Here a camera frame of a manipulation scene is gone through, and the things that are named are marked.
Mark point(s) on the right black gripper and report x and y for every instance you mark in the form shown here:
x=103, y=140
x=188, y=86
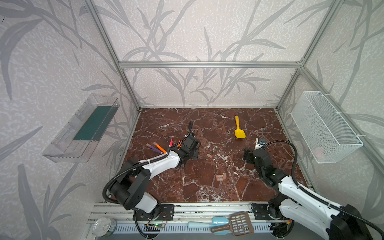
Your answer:
x=250, y=154

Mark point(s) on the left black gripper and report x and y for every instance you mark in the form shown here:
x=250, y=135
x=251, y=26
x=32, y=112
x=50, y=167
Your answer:
x=189, y=139

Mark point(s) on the purple highlighter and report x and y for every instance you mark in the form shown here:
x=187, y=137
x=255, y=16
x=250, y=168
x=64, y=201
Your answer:
x=154, y=149

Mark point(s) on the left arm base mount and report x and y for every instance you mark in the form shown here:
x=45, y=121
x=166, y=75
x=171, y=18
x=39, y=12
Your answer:
x=162, y=212

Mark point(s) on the orange highlighter lone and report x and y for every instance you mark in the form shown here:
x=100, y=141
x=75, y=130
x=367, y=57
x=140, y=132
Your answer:
x=160, y=148

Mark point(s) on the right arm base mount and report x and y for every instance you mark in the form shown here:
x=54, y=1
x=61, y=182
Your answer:
x=265, y=212

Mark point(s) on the white wire basket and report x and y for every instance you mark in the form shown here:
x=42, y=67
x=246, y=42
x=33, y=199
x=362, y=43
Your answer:
x=326, y=132

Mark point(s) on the brown slotted litter scoop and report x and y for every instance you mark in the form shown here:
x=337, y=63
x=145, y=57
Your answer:
x=239, y=225

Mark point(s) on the clear plastic wall tray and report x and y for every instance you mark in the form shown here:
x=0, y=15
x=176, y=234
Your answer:
x=79, y=138

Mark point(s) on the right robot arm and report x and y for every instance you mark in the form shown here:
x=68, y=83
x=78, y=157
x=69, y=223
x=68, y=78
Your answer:
x=294, y=201

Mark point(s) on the light blue brush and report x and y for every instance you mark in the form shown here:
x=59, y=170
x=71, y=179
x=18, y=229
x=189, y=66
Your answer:
x=216, y=222

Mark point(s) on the aluminium front rail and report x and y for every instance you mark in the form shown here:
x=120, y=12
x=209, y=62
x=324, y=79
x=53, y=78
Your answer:
x=205, y=211

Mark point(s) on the yellow plastic scoop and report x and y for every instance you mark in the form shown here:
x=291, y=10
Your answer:
x=240, y=134

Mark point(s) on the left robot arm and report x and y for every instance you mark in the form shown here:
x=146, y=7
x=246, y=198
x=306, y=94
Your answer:
x=129, y=187

